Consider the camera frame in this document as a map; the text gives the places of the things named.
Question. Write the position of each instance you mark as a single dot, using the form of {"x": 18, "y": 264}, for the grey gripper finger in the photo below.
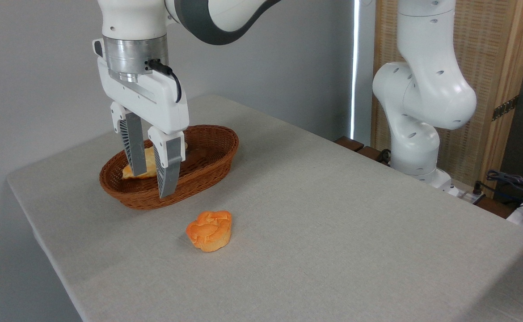
{"x": 136, "y": 147}
{"x": 170, "y": 165}

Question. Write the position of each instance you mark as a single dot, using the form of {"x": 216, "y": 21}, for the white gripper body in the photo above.
{"x": 154, "y": 100}

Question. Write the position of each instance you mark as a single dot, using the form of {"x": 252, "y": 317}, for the leaf-shaped bread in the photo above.
{"x": 149, "y": 163}

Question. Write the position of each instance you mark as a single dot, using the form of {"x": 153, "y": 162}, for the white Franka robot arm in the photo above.
{"x": 422, "y": 89}

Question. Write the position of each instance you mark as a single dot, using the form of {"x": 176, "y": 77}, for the orange muffin-shaped bread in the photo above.
{"x": 210, "y": 230}

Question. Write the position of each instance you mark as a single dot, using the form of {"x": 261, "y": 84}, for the brown wicker basket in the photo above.
{"x": 208, "y": 156}

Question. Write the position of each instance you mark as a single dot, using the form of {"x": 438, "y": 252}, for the grey linen tablecloth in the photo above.
{"x": 310, "y": 223}

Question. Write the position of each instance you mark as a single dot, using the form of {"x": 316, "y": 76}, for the rattan wooden folding screen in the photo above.
{"x": 485, "y": 44}

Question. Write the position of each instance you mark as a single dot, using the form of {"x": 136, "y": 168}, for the metal screen hinge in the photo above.
{"x": 505, "y": 108}

